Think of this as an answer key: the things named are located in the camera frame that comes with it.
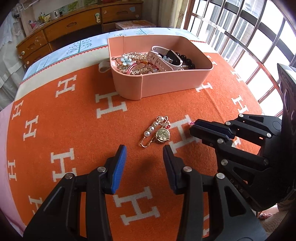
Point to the patterned box near dresser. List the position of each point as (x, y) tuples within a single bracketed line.
[(136, 24)]

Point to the orange printed blanket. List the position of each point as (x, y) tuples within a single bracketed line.
[(69, 120)]

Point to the white lace cover cloth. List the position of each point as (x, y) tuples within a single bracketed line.
[(9, 58)]

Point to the white watch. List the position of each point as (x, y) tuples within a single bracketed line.
[(157, 59)]

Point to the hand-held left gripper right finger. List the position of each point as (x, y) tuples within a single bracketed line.
[(170, 169)]

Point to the metal window grille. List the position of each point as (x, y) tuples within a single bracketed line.
[(242, 34)]

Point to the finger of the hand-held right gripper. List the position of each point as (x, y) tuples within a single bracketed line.
[(203, 134), (212, 126)]

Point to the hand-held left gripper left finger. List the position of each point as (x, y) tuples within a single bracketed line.
[(119, 171)]

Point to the wooden window frame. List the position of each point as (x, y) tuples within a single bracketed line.
[(189, 14)]

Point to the small pink charm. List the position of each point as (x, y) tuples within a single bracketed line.
[(191, 124)]

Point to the blue printed bed sheet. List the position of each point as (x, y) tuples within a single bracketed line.
[(87, 44)]

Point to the white drawer hook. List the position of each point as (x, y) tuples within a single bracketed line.
[(97, 17)]

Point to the pink storage box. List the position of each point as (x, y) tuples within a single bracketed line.
[(161, 81)]

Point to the white mug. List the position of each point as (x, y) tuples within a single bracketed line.
[(54, 15)]

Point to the gold pearl pin brooch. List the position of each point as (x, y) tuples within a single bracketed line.
[(163, 136)]

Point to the wooden desk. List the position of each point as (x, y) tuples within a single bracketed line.
[(69, 25)]

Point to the pink bed sheet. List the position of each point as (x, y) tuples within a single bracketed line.
[(4, 162)]

